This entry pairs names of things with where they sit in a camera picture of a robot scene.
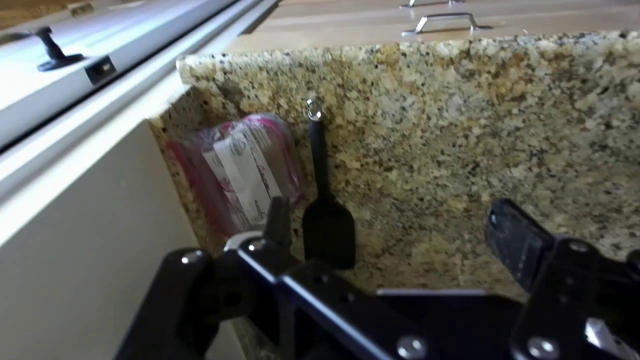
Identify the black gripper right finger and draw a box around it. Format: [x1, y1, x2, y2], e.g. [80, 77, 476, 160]
[483, 197, 561, 296]

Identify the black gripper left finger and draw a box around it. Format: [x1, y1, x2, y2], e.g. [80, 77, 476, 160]
[264, 195, 294, 254]

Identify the wooden base cabinet front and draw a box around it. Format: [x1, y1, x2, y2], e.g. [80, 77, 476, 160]
[228, 0, 640, 56]

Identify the black plastic spatula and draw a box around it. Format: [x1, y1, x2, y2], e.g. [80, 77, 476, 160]
[300, 96, 359, 272]

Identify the black lock slot plate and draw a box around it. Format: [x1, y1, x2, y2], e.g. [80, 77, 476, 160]
[85, 55, 120, 89]

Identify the white door frame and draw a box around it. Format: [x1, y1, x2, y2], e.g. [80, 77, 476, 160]
[0, 0, 280, 360]

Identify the silver bar drawer handle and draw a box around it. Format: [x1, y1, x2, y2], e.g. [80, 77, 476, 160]
[400, 11, 483, 41]

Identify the black door latch handle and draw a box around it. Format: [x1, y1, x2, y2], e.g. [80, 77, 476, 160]
[35, 24, 88, 75]

